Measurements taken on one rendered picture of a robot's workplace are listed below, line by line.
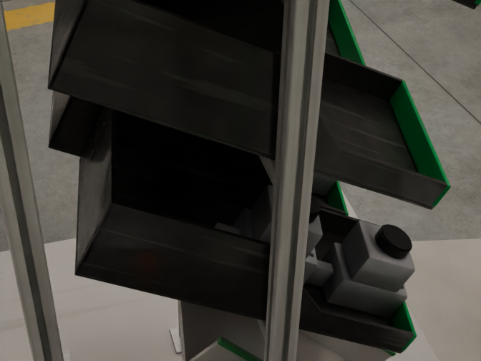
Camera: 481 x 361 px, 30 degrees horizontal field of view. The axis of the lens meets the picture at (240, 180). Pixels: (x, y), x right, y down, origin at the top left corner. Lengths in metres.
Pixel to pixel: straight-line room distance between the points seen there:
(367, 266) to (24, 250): 0.29
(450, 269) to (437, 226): 1.35
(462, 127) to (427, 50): 0.47
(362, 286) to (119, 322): 0.53
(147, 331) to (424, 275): 0.39
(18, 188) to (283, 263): 0.19
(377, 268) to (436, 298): 0.54
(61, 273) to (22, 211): 0.74
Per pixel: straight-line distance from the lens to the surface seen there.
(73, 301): 1.24
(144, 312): 1.21
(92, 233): 0.63
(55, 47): 0.56
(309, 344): 0.92
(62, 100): 0.76
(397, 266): 0.73
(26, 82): 3.20
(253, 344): 0.84
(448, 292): 1.27
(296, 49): 0.50
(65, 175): 2.78
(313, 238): 0.70
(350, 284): 0.73
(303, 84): 0.53
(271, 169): 0.60
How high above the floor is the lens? 1.77
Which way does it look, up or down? 41 degrees down
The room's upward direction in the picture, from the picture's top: 1 degrees clockwise
